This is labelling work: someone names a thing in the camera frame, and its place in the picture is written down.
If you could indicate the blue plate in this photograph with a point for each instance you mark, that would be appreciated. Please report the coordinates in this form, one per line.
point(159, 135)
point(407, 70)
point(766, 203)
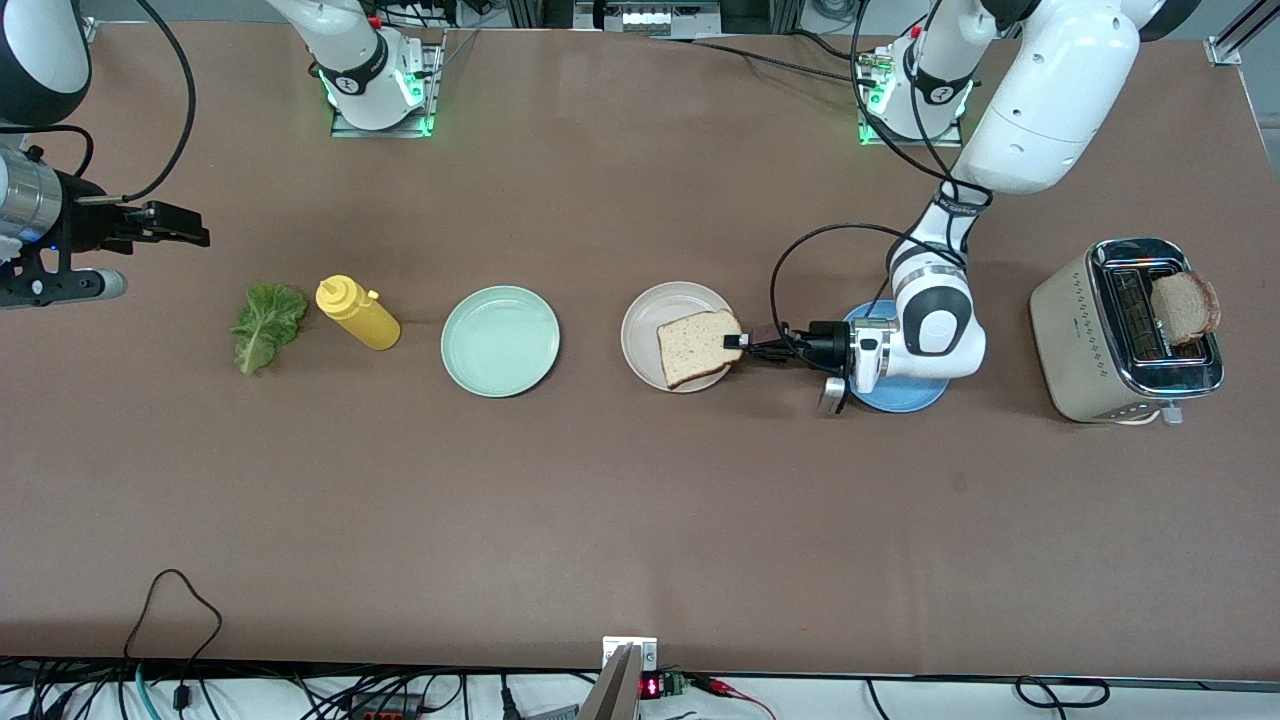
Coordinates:
point(900, 398)

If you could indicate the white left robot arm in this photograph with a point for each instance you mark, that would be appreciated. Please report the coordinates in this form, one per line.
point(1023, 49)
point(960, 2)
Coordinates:
point(1050, 100)

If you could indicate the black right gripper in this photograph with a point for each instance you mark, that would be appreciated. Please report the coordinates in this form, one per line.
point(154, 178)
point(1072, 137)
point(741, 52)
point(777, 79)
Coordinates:
point(82, 218)

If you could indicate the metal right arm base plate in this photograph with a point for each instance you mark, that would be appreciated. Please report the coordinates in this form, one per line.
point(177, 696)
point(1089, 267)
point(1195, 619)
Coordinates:
point(345, 128)

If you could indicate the light green plate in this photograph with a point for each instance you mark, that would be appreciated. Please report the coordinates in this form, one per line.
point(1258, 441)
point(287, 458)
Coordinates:
point(500, 345)

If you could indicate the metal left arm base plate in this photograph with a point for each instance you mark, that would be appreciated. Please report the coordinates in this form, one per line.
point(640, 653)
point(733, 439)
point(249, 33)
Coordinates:
point(885, 140)

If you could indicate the yellow mustard squeeze bottle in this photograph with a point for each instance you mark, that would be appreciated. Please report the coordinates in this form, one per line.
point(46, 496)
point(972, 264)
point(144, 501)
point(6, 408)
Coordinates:
point(365, 320)

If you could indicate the brown bread slice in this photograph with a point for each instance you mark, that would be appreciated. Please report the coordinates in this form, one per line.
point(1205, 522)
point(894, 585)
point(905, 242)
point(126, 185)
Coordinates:
point(695, 350)
point(1185, 308)

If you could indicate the lit control box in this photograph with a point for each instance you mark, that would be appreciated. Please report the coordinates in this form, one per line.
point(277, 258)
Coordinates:
point(645, 18)

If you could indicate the silver mount bracket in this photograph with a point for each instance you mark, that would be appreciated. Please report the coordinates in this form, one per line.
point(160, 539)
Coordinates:
point(645, 650)

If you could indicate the grey camera pole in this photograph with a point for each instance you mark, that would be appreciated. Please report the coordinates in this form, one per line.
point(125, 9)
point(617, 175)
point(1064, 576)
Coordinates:
point(612, 690)

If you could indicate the green lettuce leaf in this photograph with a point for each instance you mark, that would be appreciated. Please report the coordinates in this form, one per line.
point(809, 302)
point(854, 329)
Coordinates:
point(265, 320)

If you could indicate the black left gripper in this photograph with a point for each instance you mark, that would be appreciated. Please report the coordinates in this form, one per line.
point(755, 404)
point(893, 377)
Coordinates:
point(827, 344)

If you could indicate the red display circuit board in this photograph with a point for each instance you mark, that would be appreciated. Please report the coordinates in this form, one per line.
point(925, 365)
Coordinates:
point(655, 687)

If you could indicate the beige plate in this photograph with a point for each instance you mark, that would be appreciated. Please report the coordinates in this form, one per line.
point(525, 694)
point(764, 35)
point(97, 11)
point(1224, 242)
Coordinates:
point(645, 325)

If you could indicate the beige chrome toaster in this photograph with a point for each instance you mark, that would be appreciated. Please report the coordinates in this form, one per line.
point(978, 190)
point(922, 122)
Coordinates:
point(1080, 350)

